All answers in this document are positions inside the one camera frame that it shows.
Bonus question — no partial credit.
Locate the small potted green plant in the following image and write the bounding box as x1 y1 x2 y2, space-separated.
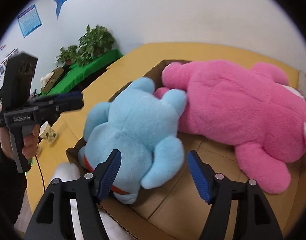
54 45 80 67

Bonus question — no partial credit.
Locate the large potted green plant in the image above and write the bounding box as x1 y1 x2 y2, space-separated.
77 24 116 65

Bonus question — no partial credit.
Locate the blue plush toy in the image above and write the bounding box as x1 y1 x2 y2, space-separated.
78 77 188 205

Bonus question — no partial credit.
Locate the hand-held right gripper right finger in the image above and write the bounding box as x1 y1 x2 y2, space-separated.
187 150 284 240

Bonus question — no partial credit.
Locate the person's left forearm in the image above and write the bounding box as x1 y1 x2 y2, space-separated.
0 145 27 230

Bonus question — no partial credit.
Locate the white fluffy object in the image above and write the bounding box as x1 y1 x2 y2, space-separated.
41 71 55 85

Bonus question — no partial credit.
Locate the blue framed wall poster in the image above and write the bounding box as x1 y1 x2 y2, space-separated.
17 4 42 38

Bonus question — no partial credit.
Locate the black cable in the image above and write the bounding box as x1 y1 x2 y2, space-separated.
33 154 47 197

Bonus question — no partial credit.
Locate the person's left hand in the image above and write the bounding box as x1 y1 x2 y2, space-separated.
0 124 41 160

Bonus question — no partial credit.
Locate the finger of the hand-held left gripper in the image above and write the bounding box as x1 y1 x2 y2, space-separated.
39 101 84 113
31 92 83 105

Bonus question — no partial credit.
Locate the green table cloth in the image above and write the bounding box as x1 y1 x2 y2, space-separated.
37 49 124 98

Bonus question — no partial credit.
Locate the pink plush toy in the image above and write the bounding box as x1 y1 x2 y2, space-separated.
154 59 306 195

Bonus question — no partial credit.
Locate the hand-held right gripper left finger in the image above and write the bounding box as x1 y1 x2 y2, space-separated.
24 149 122 240

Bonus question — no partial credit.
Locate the wall photo display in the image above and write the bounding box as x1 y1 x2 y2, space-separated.
0 44 20 87

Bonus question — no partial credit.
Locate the white paper cup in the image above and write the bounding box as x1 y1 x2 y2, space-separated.
39 121 59 144

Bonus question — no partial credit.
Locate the small brown cardboard carton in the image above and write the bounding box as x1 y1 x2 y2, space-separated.
41 67 65 93

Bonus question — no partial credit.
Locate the brown cardboard box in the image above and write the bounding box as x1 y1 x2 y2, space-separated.
66 59 306 240

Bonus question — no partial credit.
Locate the panda plush toy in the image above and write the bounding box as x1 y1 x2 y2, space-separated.
52 162 136 240

